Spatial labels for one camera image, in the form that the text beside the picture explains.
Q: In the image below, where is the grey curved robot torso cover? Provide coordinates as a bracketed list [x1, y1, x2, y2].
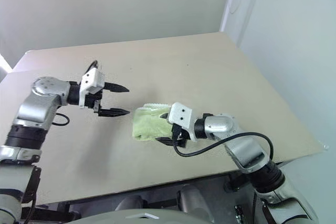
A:
[65, 206, 233, 224]

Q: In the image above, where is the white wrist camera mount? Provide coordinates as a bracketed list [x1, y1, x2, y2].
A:
[167, 102, 200, 142]
[79, 68, 106, 109]

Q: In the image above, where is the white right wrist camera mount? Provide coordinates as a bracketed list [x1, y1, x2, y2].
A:
[167, 102, 200, 142]

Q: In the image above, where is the light green cloth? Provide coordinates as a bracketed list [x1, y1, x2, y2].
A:
[132, 102, 175, 143]

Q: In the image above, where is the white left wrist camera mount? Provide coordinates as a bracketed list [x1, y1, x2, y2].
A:
[79, 68, 106, 109]

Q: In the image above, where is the black table frame bracket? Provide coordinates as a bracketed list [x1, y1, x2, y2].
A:
[224, 173, 254, 194]

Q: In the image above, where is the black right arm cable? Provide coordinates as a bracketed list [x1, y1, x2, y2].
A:
[173, 132, 274, 163]

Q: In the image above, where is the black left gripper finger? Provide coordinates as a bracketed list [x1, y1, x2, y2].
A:
[98, 108, 130, 118]
[104, 81, 130, 94]

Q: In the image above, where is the grey rounded shape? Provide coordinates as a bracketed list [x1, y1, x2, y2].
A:
[114, 194, 148, 212]
[177, 185, 214, 215]

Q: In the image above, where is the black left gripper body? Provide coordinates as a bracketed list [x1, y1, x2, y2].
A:
[85, 89, 106, 118]

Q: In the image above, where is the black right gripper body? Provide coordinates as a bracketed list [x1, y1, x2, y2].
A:
[170, 124, 191, 148]

